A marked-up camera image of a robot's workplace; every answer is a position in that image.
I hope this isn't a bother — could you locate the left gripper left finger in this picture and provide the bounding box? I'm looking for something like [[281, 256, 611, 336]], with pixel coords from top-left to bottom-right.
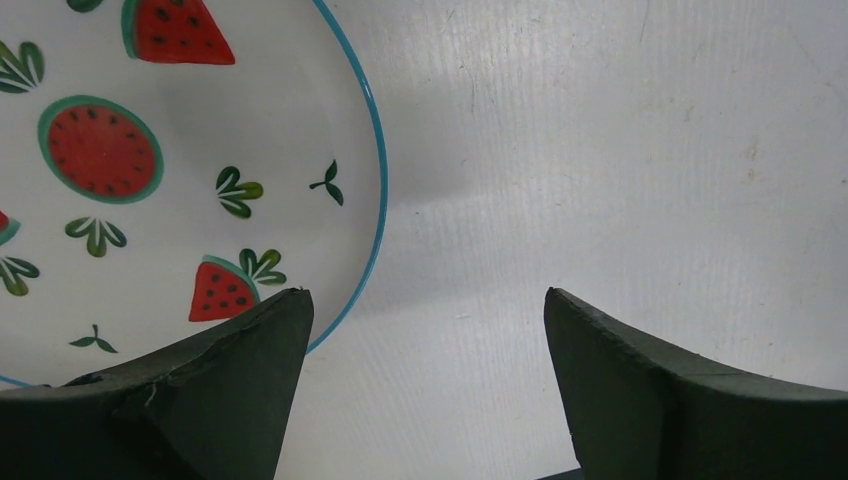
[[1, 289, 314, 479]]

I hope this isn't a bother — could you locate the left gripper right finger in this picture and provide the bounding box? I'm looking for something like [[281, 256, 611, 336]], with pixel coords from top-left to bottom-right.
[[544, 288, 847, 479]]

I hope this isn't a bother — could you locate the watermelon pattern round plate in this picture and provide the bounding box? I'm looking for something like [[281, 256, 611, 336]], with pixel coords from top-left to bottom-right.
[[1, 1, 388, 390]]

